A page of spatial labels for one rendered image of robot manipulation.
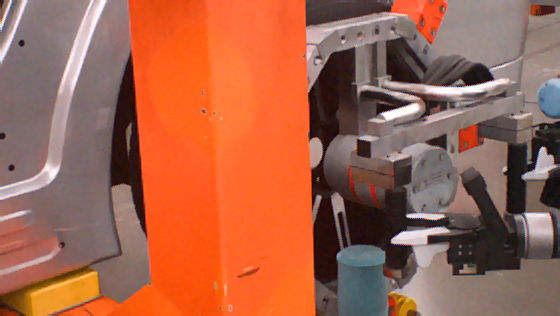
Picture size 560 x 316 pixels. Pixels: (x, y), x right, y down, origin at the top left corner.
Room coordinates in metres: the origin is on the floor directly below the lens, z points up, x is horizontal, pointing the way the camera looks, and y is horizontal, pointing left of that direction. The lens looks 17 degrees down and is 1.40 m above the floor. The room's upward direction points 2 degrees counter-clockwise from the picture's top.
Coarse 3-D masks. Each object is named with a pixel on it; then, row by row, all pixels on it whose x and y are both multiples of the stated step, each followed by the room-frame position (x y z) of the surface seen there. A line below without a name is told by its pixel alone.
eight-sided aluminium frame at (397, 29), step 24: (336, 24) 1.78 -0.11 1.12; (360, 24) 1.77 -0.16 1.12; (384, 24) 1.81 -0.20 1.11; (408, 24) 1.85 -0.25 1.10; (312, 48) 1.69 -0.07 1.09; (336, 48) 1.72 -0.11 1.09; (408, 48) 1.87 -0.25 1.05; (432, 48) 1.90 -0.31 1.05; (312, 72) 1.68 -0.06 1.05; (432, 144) 1.97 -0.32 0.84; (456, 144) 1.96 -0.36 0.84; (456, 168) 1.96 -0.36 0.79; (456, 192) 1.96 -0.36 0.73; (336, 288) 1.77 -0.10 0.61; (336, 312) 1.71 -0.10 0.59
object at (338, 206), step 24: (336, 72) 2.13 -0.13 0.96; (312, 96) 1.84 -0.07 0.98; (336, 96) 1.89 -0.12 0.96; (312, 120) 1.85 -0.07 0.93; (336, 120) 1.87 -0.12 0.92; (312, 192) 1.82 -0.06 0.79; (336, 192) 1.87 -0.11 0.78; (312, 216) 1.82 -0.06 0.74; (336, 216) 1.87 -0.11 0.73; (360, 216) 2.01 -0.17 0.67; (384, 216) 1.97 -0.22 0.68; (336, 240) 1.87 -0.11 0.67; (360, 240) 1.95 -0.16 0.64; (384, 240) 1.93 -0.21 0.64; (336, 264) 1.89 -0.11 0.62
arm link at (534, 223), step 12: (528, 216) 1.50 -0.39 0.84; (540, 216) 1.49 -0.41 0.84; (528, 228) 1.48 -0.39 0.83; (540, 228) 1.47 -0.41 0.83; (552, 228) 1.47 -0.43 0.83; (528, 240) 1.47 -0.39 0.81; (540, 240) 1.47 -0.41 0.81; (552, 240) 1.47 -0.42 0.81; (528, 252) 1.47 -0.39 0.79; (540, 252) 1.47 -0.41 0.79; (552, 252) 1.47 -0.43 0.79
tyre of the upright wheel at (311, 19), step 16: (320, 0) 1.82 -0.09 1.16; (336, 0) 1.85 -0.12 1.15; (352, 0) 1.87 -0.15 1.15; (368, 0) 1.90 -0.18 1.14; (384, 0) 1.95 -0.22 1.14; (320, 16) 1.81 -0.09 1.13; (336, 16) 1.84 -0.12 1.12; (352, 16) 1.87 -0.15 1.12; (144, 208) 1.76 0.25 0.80; (144, 224) 1.78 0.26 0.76
